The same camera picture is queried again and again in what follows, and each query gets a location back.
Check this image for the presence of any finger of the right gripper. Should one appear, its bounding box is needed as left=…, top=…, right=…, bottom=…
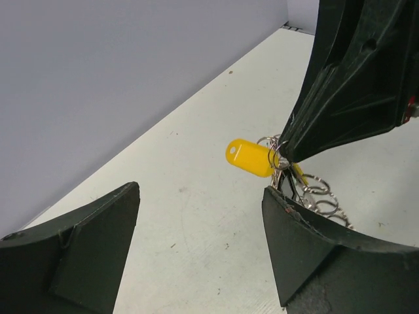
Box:
left=280, top=0, right=418, bottom=162

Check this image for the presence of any black key tag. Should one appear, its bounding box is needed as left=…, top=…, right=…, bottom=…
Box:
left=278, top=169, right=298, bottom=201

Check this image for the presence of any metal disc keyring holder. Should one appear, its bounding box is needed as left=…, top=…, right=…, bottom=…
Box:
left=257, top=134, right=355, bottom=230

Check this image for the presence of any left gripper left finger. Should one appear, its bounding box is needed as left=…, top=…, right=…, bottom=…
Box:
left=1, top=182, right=140, bottom=313

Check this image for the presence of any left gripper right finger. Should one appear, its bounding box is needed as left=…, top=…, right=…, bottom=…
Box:
left=262, top=187, right=418, bottom=313

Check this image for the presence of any yellow tag key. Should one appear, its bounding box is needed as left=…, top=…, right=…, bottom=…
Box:
left=225, top=139, right=280, bottom=177

